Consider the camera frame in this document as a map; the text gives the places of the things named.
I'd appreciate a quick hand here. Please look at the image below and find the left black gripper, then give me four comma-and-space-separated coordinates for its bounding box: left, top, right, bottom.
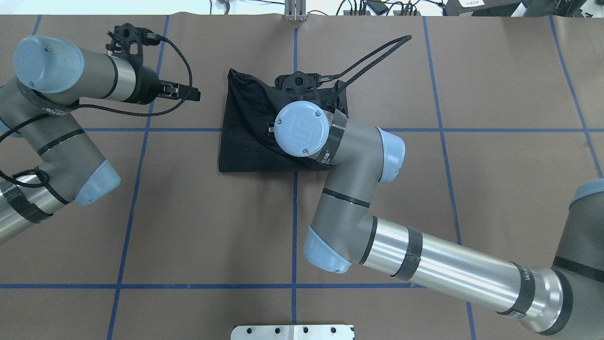
134, 66, 201, 105

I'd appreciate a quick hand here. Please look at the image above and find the black graphic t-shirt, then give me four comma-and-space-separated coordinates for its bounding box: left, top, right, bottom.
218, 69, 348, 173

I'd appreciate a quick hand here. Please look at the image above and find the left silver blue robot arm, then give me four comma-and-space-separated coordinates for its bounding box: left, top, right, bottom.
1, 24, 201, 242

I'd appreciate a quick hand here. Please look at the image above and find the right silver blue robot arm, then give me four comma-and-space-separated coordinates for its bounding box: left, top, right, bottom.
273, 101, 603, 340

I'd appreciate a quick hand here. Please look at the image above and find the black orange power strip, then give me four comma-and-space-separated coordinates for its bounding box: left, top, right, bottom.
333, 0, 447, 17

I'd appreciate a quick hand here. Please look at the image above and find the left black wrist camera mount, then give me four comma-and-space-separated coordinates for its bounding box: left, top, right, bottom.
105, 22, 162, 64

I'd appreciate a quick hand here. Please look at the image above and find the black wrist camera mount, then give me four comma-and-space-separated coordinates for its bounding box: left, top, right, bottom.
105, 22, 162, 64
274, 71, 331, 105

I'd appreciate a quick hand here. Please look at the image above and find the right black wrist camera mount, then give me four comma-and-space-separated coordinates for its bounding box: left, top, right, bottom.
274, 71, 331, 105

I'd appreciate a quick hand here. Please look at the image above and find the aluminium frame post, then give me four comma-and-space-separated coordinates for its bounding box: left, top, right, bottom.
283, 0, 308, 22

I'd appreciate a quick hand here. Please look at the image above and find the black braided camera cable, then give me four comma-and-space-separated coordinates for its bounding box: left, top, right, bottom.
321, 34, 412, 111
0, 35, 194, 189

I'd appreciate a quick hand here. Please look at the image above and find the white central pedestal column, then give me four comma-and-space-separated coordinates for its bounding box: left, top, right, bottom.
230, 323, 356, 340

